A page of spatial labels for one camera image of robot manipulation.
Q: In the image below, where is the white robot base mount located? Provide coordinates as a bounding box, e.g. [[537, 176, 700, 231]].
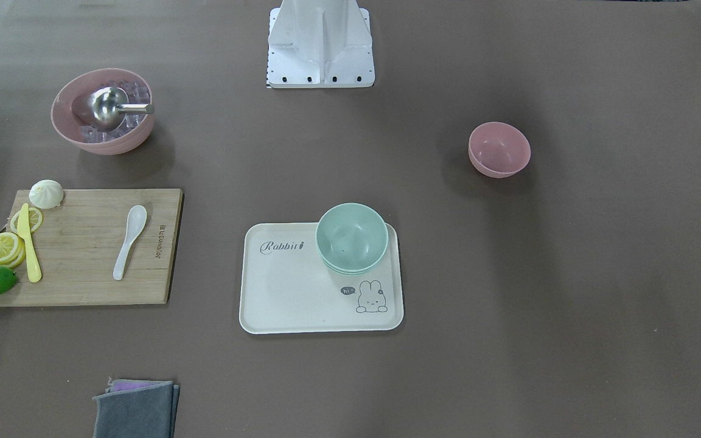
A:
[[265, 1, 375, 89]]

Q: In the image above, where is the yellow plastic knife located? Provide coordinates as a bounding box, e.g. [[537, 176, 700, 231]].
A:
[[16, 203, 42, 283]]

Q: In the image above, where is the lemon slice upper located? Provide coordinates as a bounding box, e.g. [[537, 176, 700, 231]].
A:
[[9, 207, 43, 234]]

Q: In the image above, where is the grey purple folded cloth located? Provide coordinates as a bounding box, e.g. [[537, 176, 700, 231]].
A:
[[94, 379, 180, 437]]

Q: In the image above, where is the lemon slice lower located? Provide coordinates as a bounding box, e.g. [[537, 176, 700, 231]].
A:
[[0, 232, 26, 268]]

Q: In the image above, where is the wooden cutting board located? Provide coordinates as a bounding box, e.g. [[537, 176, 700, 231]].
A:
[[0, 189, 183, 307]]

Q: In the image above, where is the lemon slice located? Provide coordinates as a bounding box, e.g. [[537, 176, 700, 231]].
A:
[[0, 232, 26, 268], [9, 207, 43, 234]]

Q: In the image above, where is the metal scoop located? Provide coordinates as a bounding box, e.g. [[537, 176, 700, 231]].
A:
[[89, 86, 154, 132]]

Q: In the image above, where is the large pink bowl with ice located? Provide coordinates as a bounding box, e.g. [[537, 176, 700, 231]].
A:
[[50, 68, 156, 155]]

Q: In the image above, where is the white garlic bulb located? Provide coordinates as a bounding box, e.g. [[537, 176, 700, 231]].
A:
[[29, 179, 64, 210]]

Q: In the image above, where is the green bowl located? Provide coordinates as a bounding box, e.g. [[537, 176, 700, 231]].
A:
[[315, 203, 389, 275]]

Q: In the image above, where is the white ceramic spoon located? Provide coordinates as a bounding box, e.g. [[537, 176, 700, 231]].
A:
[[113, 205, 147, 281]]

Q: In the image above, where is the small pink bowl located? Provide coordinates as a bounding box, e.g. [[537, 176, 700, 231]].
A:
[[468, 122, 531, 178]]

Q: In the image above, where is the cream rabbit tray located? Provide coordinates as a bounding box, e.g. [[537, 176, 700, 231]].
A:
[[239, 222, 405, 335]]

